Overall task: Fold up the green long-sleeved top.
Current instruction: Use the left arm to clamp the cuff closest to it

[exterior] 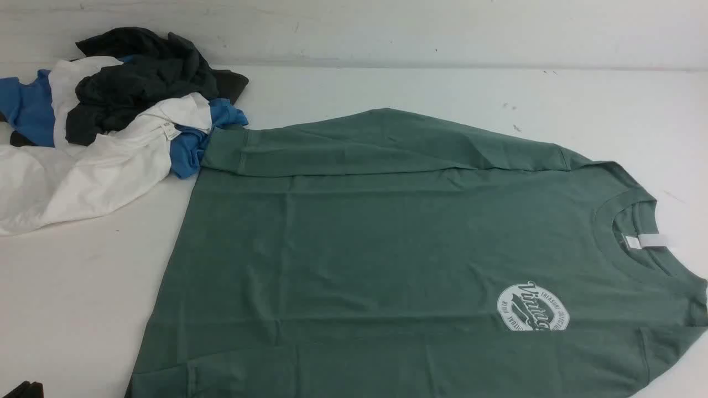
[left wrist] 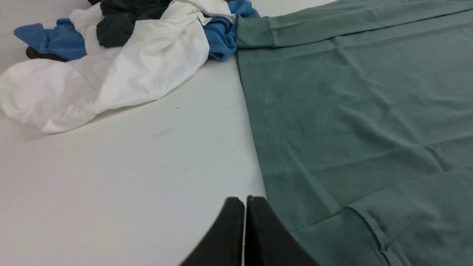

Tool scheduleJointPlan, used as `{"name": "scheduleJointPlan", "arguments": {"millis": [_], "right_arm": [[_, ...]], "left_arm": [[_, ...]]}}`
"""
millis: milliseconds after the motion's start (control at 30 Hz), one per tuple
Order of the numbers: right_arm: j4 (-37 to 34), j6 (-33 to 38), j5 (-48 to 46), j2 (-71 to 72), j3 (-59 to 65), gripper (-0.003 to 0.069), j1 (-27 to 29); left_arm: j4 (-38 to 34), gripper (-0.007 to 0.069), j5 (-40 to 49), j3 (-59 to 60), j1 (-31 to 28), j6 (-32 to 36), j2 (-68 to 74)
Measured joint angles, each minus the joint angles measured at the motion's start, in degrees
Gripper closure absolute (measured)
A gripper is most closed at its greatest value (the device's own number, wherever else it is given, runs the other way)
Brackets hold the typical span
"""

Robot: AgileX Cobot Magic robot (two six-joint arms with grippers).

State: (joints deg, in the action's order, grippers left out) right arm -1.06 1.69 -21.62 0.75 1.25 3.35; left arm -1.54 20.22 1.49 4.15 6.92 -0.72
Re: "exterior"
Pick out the white neck label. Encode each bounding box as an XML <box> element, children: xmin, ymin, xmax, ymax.
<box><xmin>623</xmin><ymin>233</ymin><xmax>670</xmax><ymax>250</ymax></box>

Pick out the white shirt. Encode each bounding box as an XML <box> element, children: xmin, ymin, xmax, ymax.
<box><xmin>0</xmin><ymin>56</ymin><xmax>213</xmax><ymax>236</ymax></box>

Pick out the blue shirt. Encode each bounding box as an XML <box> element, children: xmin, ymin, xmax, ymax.
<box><xmin>2</xmin><ymin>70</ymin><xmax>249</xmax><ymax>179</ymax></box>

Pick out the green long-sleeved shirt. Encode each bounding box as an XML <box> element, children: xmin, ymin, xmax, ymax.
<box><xmin>126</xmin><ymin>108</ymin><xmax>706</xmax><ymax>397</ymax></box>

